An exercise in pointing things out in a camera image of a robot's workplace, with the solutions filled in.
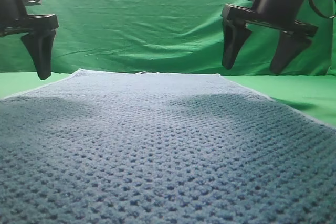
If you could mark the green backdrop cloth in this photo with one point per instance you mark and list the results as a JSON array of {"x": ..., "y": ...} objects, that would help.
[{"x": 183, "y": 36}]

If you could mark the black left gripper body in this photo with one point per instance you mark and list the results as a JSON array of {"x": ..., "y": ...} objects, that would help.
[{"x": 15, "y": 19}]

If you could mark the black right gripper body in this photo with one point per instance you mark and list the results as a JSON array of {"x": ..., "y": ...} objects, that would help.
[{"x": 276, "y": 14}]

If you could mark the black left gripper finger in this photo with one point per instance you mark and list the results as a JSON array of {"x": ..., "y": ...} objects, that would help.
[{"x": 39, "y": 45}]

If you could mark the blue waffle-weave towel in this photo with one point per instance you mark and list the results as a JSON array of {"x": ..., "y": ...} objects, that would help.
[{"x": 100, "y": 147}]

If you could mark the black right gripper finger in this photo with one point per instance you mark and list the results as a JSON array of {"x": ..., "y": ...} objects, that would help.
[
  {"x": 290, "y": 45},
  {"x": 235, "y": 35}
]

